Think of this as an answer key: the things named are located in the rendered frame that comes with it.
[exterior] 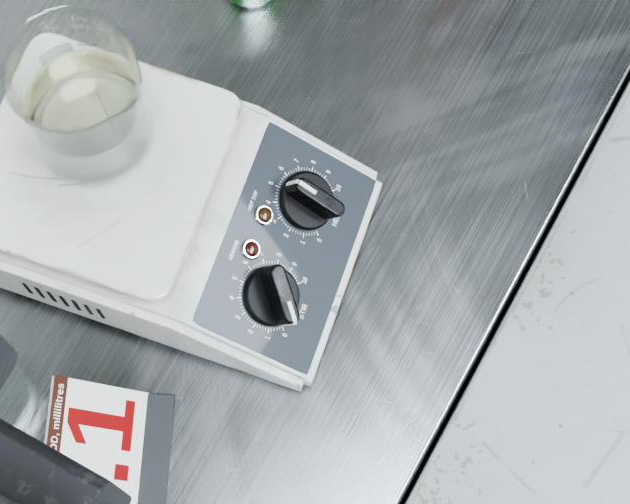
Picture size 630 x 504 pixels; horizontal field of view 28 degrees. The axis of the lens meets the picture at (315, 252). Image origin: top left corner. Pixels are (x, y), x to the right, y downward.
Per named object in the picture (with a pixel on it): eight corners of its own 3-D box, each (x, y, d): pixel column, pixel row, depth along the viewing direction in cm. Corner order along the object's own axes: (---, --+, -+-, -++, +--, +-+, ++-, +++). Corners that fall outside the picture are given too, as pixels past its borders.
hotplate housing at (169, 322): (382, 188, 73) (392, 137, 65) (308, 399, 69) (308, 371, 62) (29, 72, 75) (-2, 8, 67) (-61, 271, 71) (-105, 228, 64)
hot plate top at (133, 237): (249, 102, 66) (248, 95, 65) (167, 311, 63) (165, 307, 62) (38, 33, 67) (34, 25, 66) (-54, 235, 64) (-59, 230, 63)
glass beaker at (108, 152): (16, 174, 64) (-25, 108, 56) (62, 65, 66) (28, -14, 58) (145, 215, 64) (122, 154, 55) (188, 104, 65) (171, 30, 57)
